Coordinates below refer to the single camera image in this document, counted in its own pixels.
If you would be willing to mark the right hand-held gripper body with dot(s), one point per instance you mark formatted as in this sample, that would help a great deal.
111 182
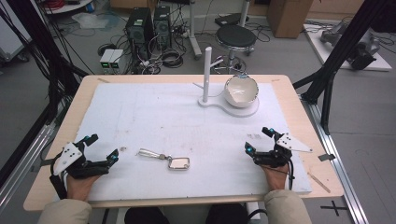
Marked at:
280 152

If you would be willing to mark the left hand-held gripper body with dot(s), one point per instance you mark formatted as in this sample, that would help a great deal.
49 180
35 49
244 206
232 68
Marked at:
67 157

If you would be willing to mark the person's right hand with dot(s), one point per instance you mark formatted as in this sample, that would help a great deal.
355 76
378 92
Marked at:
276 178

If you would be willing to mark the person's left hand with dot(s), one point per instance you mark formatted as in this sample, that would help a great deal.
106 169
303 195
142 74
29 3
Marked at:
80 186

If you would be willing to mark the white bowl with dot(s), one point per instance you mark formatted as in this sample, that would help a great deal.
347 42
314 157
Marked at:
241 91

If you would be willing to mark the thin wooden stick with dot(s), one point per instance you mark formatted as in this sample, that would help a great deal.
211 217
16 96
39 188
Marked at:
319 183

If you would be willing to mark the person's left leg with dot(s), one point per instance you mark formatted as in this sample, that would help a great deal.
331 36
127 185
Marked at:
146 216

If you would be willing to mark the person's leg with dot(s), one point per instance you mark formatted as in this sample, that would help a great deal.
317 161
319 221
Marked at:
227 214
146 216

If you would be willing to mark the person's right leg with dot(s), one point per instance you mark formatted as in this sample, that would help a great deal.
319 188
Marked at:
227 214

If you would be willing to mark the white power supply box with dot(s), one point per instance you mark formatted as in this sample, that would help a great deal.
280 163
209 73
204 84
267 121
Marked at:
106 59
117 59

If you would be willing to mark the white hook stand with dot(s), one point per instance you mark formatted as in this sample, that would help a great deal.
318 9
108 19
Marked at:
207 74

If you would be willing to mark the black round stool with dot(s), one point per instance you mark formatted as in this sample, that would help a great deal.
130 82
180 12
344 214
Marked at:
236 36

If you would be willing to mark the cardboard box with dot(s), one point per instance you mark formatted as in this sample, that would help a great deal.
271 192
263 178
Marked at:
289 17

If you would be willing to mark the clear plastic bag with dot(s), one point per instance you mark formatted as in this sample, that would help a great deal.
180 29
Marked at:
93 21

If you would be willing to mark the black flat device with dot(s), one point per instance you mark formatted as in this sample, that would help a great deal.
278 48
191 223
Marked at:
230 19

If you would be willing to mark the large black computer tower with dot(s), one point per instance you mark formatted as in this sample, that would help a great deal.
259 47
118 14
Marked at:
139 29

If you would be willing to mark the white stand leg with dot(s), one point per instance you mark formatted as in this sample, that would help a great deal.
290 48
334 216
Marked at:
193 31

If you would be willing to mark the grey robot device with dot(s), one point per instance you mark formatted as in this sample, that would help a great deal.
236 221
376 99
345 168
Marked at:
364 46

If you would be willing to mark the white floor board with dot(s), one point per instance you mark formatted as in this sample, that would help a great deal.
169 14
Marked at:
381 62

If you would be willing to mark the round white table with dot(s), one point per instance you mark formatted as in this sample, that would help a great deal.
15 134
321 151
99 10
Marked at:
68 6

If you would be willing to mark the slim black computer tower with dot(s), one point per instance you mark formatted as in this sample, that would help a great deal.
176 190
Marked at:
162 26

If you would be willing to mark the aluminium rail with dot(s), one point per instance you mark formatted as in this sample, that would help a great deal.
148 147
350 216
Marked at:
21 165
336 161

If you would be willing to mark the small black bracket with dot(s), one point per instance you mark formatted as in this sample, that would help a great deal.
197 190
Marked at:
327 157

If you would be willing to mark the black metal frame strut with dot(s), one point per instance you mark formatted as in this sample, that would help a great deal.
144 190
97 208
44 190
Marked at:
345 46
37 46

